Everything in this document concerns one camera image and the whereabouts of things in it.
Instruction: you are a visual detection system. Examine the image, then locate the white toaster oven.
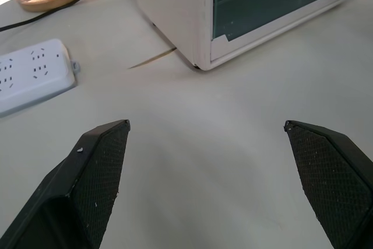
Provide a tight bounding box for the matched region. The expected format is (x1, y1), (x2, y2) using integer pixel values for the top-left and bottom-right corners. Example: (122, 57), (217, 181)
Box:
(129, 0), (373, 71)

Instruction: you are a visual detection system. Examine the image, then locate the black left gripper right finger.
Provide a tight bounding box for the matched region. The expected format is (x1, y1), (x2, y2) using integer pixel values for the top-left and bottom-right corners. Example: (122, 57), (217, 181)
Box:
(283, 120), (373, 249)

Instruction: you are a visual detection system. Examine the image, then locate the white power strip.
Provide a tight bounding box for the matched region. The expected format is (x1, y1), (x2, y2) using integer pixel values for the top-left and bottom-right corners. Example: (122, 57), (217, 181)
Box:
(0, 38), (80, 119)

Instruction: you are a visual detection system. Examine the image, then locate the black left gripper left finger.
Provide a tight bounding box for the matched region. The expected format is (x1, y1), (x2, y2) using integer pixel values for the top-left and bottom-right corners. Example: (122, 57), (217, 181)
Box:
(0, 119), (131, 249)

